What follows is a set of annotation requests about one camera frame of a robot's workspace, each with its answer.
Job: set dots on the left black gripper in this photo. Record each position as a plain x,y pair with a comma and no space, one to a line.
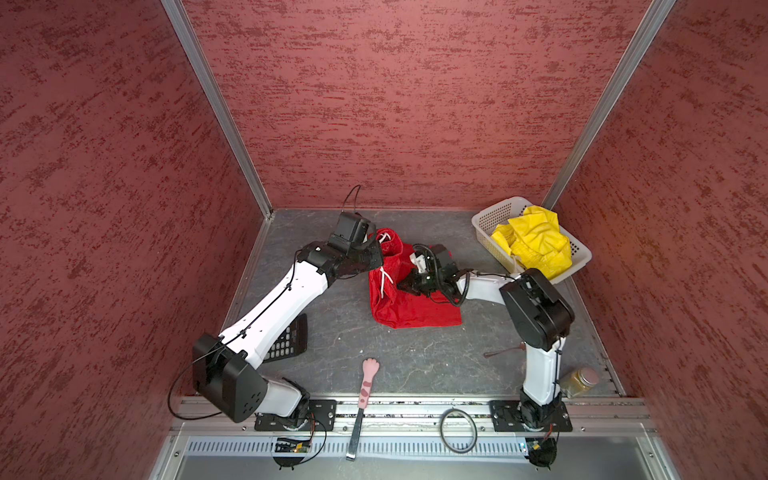
375,261

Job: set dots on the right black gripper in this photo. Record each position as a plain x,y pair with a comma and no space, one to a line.
413,284

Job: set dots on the red shorts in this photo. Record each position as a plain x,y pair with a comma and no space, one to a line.
395,308

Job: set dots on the yellow shorts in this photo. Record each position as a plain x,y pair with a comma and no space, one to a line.
536,240

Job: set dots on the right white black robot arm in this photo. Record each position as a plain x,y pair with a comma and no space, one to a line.
540,315

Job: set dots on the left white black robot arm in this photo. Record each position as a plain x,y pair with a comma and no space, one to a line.
225,366

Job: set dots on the white plastic basket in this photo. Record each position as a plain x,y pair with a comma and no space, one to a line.
486,221

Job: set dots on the black calculator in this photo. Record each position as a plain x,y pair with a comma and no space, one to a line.
293,341

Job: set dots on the metal spoon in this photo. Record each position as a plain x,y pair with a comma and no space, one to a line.
521,347

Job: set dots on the small glass jar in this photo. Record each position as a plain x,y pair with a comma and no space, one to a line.
579,381

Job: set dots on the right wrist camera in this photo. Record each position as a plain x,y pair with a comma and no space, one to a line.
433,263

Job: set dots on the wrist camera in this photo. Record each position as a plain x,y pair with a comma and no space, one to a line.
352,232
433,263

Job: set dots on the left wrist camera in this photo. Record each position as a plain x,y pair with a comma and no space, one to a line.
352,232

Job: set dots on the pink cat-paw handled knife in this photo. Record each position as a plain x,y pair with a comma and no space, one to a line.
370,368

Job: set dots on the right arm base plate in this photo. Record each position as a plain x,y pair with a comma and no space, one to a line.
507,415

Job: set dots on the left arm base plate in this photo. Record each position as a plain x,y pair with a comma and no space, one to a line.
308,414

